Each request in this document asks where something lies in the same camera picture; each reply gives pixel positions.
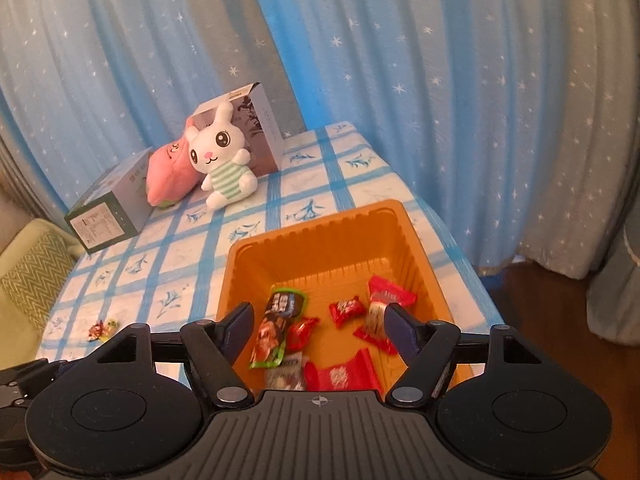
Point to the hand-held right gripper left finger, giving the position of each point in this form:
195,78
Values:
240,327

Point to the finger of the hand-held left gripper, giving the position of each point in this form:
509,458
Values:
42,370

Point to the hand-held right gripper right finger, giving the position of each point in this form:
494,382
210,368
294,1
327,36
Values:
400,330

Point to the long dark green snack packet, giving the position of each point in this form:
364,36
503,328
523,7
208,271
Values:
275,330

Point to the big red snack packet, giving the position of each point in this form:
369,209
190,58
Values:
382,290

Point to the small red white-print candy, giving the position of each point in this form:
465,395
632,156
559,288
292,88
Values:
345,311

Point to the small shiny red candy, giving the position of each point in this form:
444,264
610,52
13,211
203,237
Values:
301,334

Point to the brown candy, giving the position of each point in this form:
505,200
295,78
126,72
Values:
285,375

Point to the wide dark red candy wrapper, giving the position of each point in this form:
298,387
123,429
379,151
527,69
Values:
340,375

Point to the orange plastic tray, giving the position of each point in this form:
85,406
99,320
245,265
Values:
320,250

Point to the red gold candy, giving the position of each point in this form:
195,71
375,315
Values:
97,332

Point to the yellow green candy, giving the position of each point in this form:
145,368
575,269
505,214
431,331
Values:
112,329

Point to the green zigzag cushion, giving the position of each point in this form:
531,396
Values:
35,275

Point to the beige sofa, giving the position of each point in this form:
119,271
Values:
37,227

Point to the blue checked tablecloth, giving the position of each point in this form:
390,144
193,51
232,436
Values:
310,180

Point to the pink plush toy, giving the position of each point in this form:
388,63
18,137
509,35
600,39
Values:
167,170

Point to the dark green cardboard box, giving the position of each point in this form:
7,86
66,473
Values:
115,195

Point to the white rabbit plush toy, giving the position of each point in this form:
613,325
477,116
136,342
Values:
220,145

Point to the grey printed cardboard box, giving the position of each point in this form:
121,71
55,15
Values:
262,125

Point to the grey blue cloth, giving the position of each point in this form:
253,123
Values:
620,280

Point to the blue star curtain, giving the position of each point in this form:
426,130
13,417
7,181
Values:
400,60

